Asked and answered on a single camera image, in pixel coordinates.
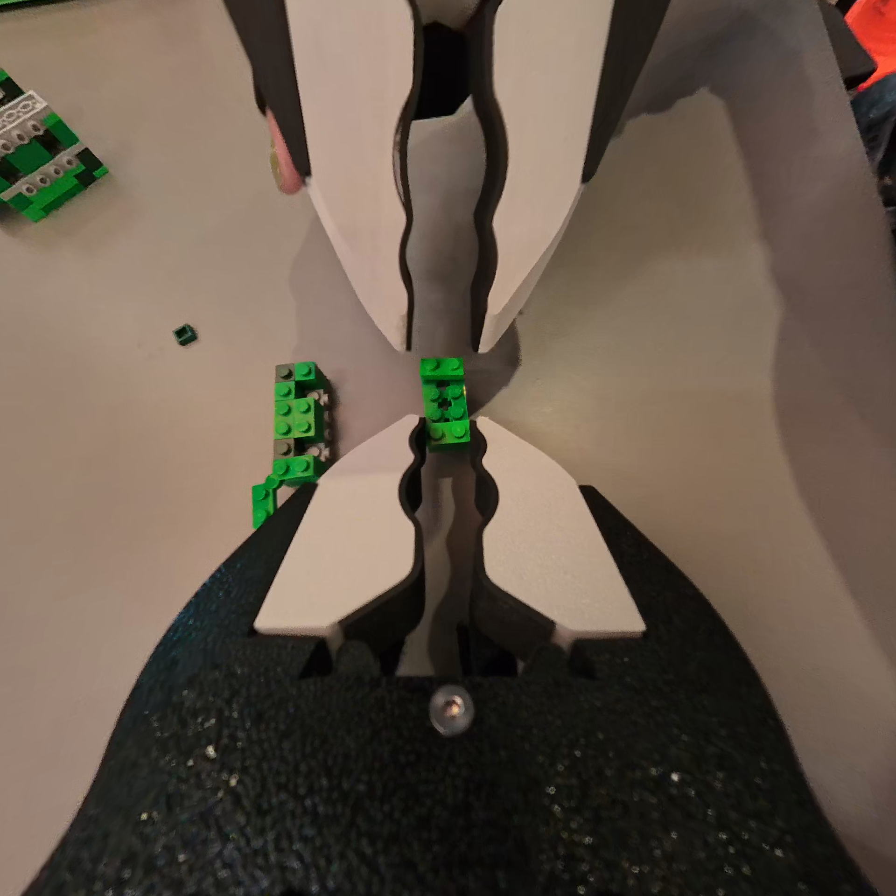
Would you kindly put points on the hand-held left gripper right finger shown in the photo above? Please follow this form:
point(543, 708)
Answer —
point(553, 560)

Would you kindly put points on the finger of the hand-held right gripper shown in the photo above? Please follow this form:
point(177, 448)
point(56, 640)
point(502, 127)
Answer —
point(350, 126)
point(546, 126)

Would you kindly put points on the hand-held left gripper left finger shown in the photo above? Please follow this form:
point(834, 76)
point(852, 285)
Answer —
point(350, 546)

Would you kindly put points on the long green brick assembly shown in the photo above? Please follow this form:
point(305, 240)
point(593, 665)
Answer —
point(294, 420)

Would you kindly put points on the small green brick assembly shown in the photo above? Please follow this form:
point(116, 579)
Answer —
point(437, 434)

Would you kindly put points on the grey desk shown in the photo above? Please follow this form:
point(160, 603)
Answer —
point(700, 350)

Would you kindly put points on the person's right hand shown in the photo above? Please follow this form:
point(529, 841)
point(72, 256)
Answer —
point(283, 164)

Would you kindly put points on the green and grey brick build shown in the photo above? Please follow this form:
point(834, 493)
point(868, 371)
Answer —
point(28, 157)

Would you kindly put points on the small dark green brick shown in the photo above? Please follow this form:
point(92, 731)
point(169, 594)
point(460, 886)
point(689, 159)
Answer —
point(184, 335)

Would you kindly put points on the dark blue cloth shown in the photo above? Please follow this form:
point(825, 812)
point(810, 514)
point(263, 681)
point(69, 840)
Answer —
point(878, 154)

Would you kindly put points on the orange object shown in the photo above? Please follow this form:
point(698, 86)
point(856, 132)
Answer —
point(875, 42)

